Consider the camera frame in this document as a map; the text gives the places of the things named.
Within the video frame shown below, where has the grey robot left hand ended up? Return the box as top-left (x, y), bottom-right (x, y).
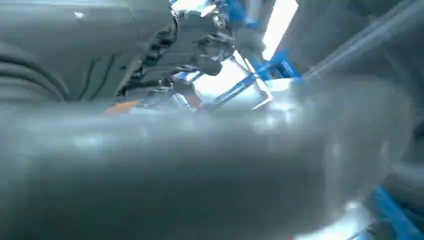
top-left (0, 0), bottom-right (415, 240)

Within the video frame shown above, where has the blue metal rack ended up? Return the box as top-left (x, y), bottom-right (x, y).
top-left (198, 0), bottom-right (301, 112)

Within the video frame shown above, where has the orange drink bottle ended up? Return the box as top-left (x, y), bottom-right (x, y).
top-left (104, 100), bottom-right (143, 114)

